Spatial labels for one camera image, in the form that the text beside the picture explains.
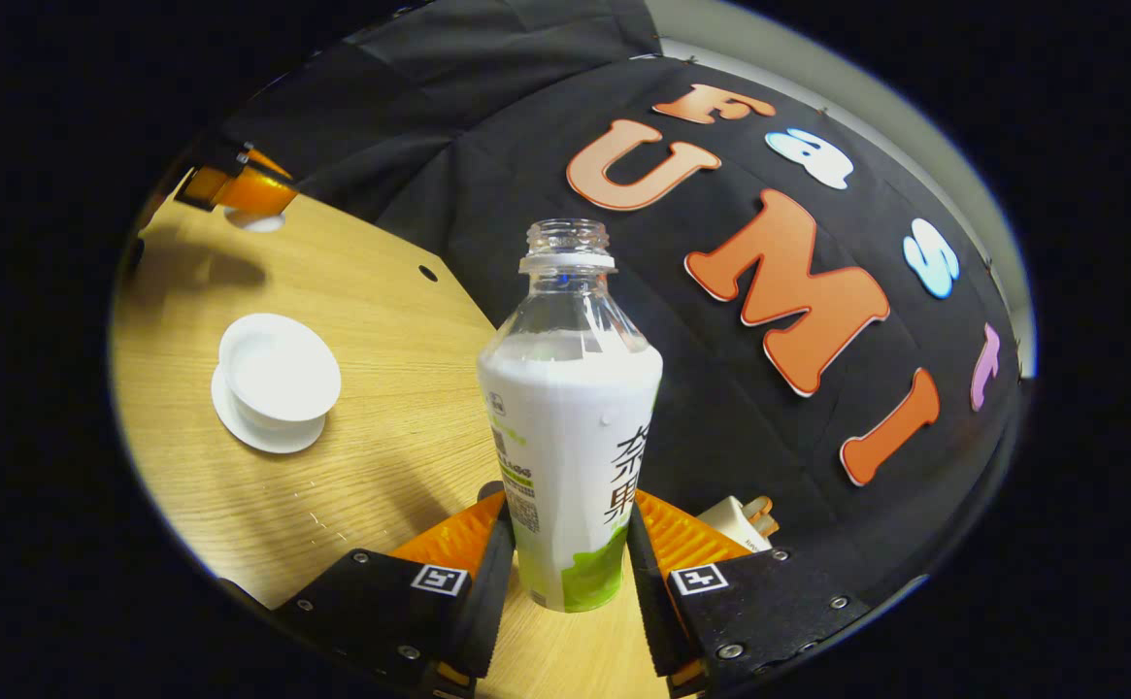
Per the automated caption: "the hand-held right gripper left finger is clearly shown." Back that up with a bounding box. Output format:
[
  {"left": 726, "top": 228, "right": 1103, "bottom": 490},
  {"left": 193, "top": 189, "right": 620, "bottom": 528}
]
[{"left": 274, "top": 490, "right": 517, "bottom": 699}]

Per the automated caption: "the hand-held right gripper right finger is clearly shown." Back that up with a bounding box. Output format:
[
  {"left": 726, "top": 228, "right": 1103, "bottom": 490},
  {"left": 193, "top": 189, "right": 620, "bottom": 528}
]
[{"left": 626, "top": 490, "right": 872, "bottom": 699}]

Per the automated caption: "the clear water bottle white label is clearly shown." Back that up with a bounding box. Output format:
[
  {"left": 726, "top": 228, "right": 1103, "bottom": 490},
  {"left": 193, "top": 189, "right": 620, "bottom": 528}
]
[{"left": 477, "top": 219, "right": 664, "bottom": 614}]

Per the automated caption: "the white teacup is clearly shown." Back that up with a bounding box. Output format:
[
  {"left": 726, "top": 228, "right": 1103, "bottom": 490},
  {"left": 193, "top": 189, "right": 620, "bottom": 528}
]
[{"left": 218, "top": 313, "right": 343, "bottom": 433}]

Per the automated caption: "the white toaster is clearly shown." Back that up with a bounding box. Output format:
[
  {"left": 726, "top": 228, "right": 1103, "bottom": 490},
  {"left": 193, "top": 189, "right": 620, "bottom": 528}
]
[{"left": 696, "top": 495, "right": 780, "bottom": 552}]

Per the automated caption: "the black backdrop cloth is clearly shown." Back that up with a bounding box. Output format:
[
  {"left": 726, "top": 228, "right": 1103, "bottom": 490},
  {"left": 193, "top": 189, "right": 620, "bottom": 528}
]
[{"left": 220, "top": 0, "right": 1027, "bottom": 608}]

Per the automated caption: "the white saucer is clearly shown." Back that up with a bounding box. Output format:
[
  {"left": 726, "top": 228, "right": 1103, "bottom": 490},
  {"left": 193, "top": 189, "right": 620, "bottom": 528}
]
[{"left": 211, "top": 364, "right": 328, "bottom": 455}]

